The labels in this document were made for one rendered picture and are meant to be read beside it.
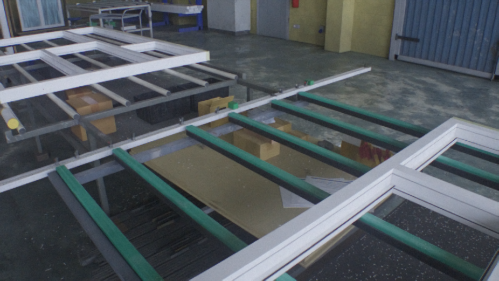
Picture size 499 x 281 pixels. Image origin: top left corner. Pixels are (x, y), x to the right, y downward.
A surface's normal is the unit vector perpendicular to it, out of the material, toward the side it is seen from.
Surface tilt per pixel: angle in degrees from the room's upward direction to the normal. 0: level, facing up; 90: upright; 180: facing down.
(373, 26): 90
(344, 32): 90
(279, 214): 0
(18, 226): 0
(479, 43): 90
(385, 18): 90
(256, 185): 0
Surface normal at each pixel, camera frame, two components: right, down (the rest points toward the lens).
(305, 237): 0.67, 0.31
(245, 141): -0.76, 0.27
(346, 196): 0.00, -0.91
